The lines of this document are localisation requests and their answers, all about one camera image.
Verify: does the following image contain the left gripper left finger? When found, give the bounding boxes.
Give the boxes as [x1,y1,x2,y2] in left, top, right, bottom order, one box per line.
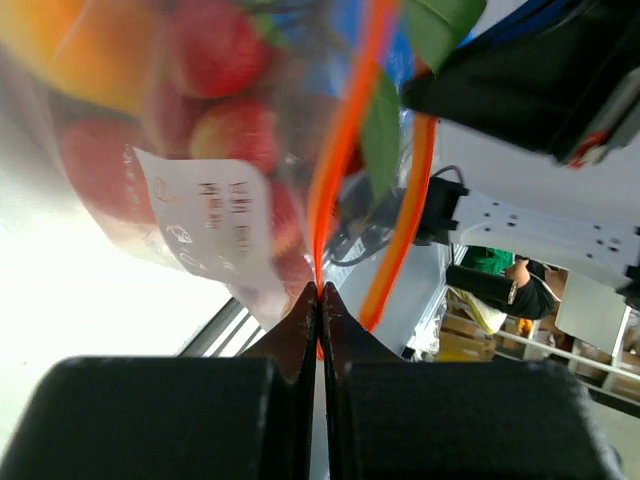
[1,285,318,479]

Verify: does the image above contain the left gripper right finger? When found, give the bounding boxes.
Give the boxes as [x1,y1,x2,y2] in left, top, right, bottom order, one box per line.
[321,284,624,479]

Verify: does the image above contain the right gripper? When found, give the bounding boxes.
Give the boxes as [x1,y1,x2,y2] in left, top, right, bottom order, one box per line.
[401,1,639,168]

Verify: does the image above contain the clear zip bag orange zipper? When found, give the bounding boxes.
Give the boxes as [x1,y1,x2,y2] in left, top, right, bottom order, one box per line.
[1,1,456,329]

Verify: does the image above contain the red cherry bunch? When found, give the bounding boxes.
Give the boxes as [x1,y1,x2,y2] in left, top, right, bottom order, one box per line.
[62,0,401,306]

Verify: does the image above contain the yellow orange mango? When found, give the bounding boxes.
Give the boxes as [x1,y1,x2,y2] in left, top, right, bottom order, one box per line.
[1,1,162,116]

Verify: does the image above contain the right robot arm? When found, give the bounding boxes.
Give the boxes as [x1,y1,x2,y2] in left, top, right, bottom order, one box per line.
[402,1,639,307]

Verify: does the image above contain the person in background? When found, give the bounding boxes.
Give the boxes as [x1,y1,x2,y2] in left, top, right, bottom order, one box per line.
[446,246,568,335]

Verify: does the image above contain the blue plastic bin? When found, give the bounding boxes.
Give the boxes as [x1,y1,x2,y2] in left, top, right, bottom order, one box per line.
[276,1,525,97]

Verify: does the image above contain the aluminium mounting rail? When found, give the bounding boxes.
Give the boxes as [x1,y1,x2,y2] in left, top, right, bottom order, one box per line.
[178,297,265,357]

